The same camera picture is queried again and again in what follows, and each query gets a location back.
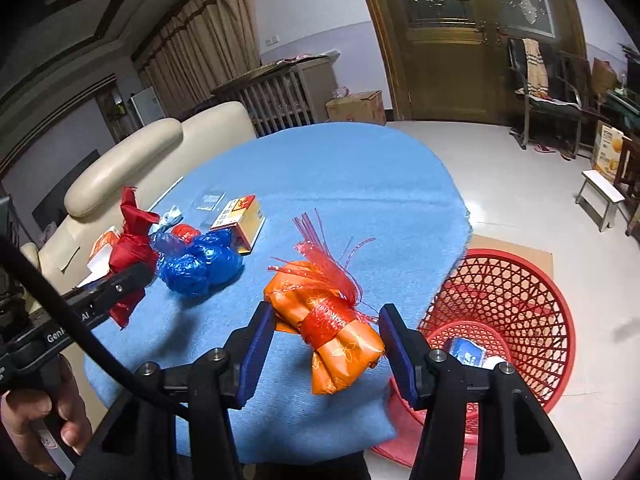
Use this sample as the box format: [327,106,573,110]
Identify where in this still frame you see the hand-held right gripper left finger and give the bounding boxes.
[72,301,277,480]

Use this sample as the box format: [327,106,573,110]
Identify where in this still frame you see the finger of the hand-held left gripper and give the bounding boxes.
[65,261,154,331]

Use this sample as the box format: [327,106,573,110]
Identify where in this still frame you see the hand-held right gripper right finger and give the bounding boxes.
[378,303,583,480]

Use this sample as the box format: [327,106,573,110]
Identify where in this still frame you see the red plastic bag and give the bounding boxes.
[107,186,161,331]

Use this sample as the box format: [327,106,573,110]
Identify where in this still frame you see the orange bundle with red net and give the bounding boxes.
[263,208,387,396]

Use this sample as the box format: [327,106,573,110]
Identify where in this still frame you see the white knotted plastic bag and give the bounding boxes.
[150,206,182,233]

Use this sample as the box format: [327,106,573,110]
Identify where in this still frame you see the red plastic waste basket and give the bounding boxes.
[372,247,577,480]

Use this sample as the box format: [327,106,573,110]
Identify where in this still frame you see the person's left hand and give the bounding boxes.
[0,360,94,476]

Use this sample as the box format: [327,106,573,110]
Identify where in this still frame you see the orange and white tissue pack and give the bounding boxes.
[87,226,123,276]

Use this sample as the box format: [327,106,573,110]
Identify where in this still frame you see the blue and white packet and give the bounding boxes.
[444,336,487,367]

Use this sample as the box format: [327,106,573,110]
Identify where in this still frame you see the blue plastic bag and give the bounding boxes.
[150,225,246,297]

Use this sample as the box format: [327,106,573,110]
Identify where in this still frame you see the small red wrapper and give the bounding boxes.
[170,224,202,246]

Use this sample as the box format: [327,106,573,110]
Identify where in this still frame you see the red and yellow box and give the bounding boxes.
[210,194,266,253]

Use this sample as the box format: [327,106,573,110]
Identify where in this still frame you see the cream leather sofa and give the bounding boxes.
[20,101,258,421]

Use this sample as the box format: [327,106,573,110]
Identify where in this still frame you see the flat cardboard sheet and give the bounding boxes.
[467,234,555,281]

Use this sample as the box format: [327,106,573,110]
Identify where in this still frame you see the white standing appliance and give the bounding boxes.
[130,86,166,128]

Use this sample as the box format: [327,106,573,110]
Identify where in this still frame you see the blue tablecloth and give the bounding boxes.
[82,122,473,463]

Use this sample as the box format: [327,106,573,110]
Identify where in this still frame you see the wooden slatted cabinet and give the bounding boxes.
[212,55,338,138]

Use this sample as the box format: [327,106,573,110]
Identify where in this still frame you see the brown cardboard box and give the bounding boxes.
[325,90,387,126]

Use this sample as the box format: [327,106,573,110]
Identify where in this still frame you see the beige curtain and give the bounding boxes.
[132,0,263,116]

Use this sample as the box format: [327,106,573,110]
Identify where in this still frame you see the pink slippers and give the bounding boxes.
[534,142,572,161]

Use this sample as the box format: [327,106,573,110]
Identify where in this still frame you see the small white stool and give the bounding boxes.
[575,169,628,233]

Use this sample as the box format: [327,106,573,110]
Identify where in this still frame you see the wooden glass double door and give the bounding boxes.
[350,0,588,126]

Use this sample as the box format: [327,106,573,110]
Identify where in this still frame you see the yellow printed carton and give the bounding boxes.
[591,121,632,181]

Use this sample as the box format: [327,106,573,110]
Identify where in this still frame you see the dark metal chair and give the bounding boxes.
[507,35,586,158]

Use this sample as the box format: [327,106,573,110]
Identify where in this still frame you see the beige striped scarf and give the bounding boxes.
[522,37,551,97]

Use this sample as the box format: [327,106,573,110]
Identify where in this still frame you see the black cable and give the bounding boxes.
[0,235,193,421]

